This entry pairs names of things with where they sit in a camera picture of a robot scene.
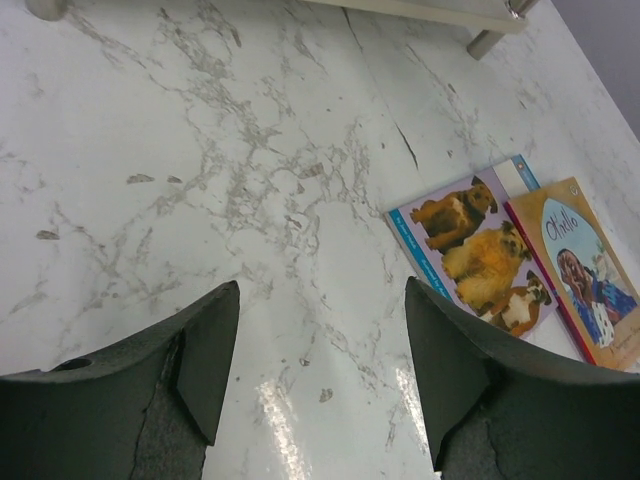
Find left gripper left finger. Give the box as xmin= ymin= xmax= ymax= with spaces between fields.
xmin=1 ymin=281 xmax=240 ymax=479

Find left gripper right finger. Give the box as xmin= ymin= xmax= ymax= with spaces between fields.
xmin=405 ymin=277 xmax=639 ymax=479

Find Othello book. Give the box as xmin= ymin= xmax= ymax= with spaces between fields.
xmin=505 ymin=177 xmax=639 ymax=371

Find dog picture book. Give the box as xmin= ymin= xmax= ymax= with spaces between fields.
xmin=384 ymin=155 xmax=558 ymax=337

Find white two-tier wooden shelf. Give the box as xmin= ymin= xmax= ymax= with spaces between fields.
xmin=24 ymin=0 xmax=539 ymax=62

